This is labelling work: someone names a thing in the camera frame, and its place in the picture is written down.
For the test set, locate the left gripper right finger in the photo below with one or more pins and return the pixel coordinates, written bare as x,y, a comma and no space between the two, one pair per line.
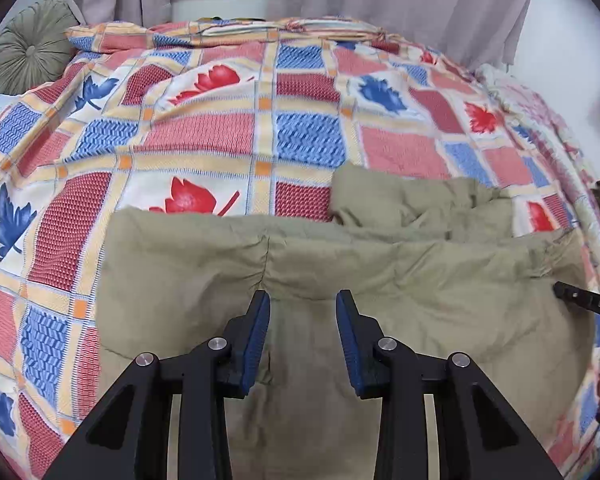
479,434

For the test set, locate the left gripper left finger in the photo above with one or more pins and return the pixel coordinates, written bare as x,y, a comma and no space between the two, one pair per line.
126,434

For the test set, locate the khaki padded jacket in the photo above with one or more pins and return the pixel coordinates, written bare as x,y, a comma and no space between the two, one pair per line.
436,262

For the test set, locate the patchwork leaf bedspread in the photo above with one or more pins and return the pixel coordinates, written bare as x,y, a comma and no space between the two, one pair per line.
231,118

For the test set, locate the round green pleated cushion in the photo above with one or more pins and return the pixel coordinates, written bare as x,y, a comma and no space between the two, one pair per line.
34,48

